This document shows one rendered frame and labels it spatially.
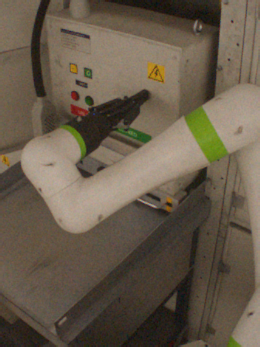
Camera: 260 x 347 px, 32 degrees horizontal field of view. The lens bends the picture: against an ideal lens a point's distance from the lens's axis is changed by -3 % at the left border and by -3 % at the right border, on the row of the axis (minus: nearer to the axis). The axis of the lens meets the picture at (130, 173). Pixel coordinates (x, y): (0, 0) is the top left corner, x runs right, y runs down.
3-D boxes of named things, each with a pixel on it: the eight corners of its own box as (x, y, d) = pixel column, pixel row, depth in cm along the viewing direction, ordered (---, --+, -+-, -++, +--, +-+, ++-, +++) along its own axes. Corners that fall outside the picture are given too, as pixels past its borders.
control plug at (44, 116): (45, 154, 152) (39, 108, 142) (35, 149, 155) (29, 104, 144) (61, 144, 157) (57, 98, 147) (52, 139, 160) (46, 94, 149)
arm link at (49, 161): (24, 143, 94) (4, 157, 103) (56, 194, 96) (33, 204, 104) (70, 115, 103) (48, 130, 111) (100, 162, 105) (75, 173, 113)
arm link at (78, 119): (84, 128, 102) (55, 116, 107) (87, 171, 110) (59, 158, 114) (102, 117, 106) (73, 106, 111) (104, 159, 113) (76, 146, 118)
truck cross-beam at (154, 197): (177, 215, 141) (178, 200, 138) (51, 153, 168) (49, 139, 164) (186, 207, 145) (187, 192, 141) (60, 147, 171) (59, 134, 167)
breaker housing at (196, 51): (174, 200, 141) (183, 48, 111) (56, 144, 165) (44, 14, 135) (247, 129, 172) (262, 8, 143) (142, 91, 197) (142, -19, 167)
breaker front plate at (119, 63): (170, 200, 140) (178, 51, 111) (56, 146, 164) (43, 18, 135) (172, 198, 141) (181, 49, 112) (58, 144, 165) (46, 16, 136)
